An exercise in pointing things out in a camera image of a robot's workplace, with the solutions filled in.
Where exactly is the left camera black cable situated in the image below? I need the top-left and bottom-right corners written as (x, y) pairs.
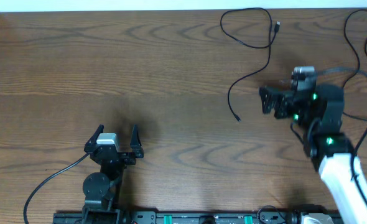
top-left (23, 152), bottom-right (91, 224)

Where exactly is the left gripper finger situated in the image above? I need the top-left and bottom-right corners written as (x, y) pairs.
top-left (130, 124), bottom-right (144, 158)
top-left (85, 124), bottom-right (104, 149)

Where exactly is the black usb cable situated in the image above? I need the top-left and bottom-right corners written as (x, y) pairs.
top-left (220, 7), bottom-right (281, 122)

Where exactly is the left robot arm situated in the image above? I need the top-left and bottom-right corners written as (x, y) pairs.
top-left (81, 124), bottom-right (144, 224)

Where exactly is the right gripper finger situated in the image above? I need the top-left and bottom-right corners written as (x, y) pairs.
top-left (274, 95), bottom-right (287, 119)
top-left (259, 87), bottom-right (284, 114)

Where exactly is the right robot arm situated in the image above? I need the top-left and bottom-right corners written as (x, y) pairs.
top-left (259, 84), bottom-right (367, 223)

